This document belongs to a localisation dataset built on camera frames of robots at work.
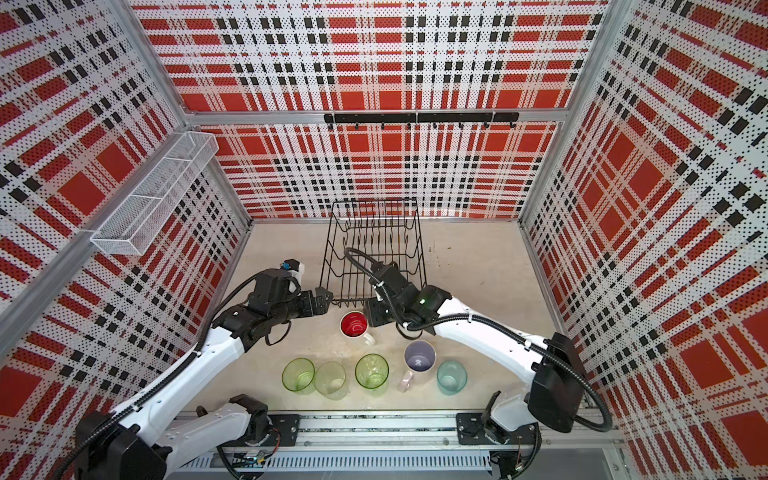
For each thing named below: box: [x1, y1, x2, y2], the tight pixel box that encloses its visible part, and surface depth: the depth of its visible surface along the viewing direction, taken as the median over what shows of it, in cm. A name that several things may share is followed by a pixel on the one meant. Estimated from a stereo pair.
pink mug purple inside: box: [397, 339, 437, 393], surface depth 78 cm
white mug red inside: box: [339, 310, 375, 346], surface depth 87 cm
